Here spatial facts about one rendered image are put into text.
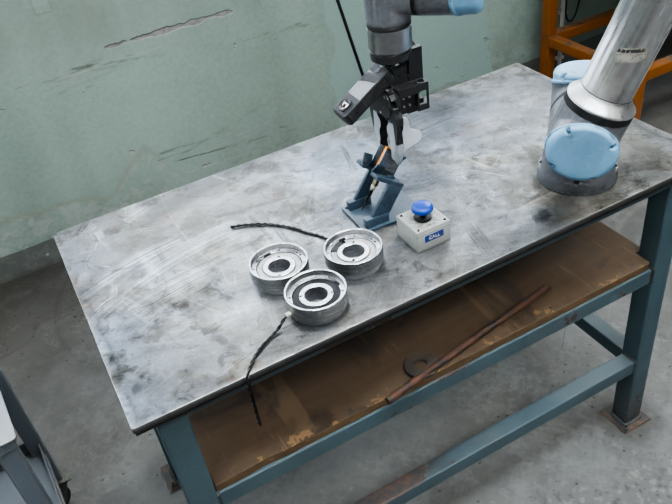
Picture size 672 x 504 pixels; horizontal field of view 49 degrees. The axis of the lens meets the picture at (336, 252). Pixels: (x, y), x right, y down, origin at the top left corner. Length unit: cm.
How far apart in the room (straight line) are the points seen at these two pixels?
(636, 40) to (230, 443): 96
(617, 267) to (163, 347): 99
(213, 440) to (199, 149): 171
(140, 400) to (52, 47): 170
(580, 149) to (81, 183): 201
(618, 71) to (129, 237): 94
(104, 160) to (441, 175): 161
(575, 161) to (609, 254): 50
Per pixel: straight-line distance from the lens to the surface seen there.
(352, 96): 130
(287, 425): 141
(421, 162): 158
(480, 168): 155
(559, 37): 351
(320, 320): 119
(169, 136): 288
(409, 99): 133
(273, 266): 132
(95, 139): 281
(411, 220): 133
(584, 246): 176
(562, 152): 128
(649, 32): 122
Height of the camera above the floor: 162
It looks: 38 degrees down
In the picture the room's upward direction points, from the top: 9 degrees counter-clockwise
